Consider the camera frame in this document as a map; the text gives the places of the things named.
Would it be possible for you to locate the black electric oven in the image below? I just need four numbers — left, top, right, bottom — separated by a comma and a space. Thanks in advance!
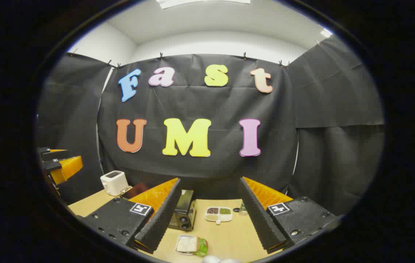
121, 183, 197, 231

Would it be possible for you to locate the small white plate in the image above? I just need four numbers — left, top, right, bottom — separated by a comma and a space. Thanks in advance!
175, 235, 199, 255

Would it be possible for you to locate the white toaster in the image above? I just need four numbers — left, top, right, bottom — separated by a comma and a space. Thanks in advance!
100, 170, 132, 197

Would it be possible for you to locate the sandwich with lettuce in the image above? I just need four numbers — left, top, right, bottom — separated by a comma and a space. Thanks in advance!
177, 236, 208, 256

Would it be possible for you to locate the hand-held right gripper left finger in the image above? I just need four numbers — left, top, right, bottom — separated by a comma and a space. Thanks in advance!
78, 178, 182, 254

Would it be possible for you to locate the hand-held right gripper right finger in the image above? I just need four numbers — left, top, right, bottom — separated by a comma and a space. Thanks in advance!
238, 177, 339, 254

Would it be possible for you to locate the white divided dish with grains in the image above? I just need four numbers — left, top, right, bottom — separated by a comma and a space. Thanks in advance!
204, 206, 233, 224

